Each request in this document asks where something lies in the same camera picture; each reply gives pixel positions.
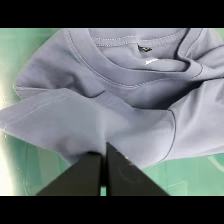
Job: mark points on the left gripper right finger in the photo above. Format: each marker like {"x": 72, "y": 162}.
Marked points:
{"x": 128, "y": 176}

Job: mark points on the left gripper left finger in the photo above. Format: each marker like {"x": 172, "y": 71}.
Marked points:
{"x": 80, "y": 176}

